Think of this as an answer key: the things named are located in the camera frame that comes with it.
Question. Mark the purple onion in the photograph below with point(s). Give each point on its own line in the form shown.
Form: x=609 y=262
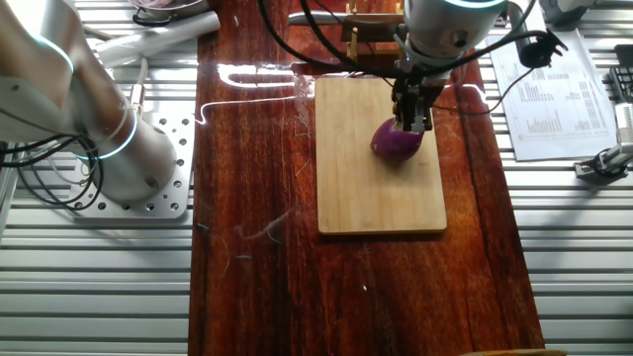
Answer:
x=393 y=146

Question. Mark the printed paper sheet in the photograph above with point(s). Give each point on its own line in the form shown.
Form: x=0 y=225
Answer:
x=549 y=109

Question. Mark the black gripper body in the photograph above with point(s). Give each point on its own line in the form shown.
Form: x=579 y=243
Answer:
x=419 y=85

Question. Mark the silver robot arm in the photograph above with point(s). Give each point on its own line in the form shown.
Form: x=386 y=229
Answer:
x=133 y=158

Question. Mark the purple vegetable pieces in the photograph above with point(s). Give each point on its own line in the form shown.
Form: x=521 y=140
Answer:
x=153 y=3

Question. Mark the grey metal mount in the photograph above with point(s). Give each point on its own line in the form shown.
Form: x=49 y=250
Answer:
x=564 y=11

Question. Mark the glossy wood-grain table mat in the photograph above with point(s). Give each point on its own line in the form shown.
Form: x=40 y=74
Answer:
x=247 y=296

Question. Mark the white plastic roll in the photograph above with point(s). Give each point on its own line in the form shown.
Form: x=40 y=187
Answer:
x=158 y=37

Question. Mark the wooden knife rack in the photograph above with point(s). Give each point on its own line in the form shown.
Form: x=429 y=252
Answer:
x=352 y=49

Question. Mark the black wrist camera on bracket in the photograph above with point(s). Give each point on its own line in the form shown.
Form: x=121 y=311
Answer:
x=536 y=53

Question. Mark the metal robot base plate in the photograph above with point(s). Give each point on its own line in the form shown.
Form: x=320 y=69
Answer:
x=173 y=200

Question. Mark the silver bar-shaped camera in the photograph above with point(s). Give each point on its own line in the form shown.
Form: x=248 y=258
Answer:
x=625 y=123

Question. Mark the steel cleaver knife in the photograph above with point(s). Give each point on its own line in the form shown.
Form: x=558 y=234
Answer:
x=316 y=18

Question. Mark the bamboo cutting board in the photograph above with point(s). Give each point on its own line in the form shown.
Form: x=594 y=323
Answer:
x=366 y=198

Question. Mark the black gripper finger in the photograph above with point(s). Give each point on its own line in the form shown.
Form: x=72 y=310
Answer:
x=398 y=110
x=418 y=115

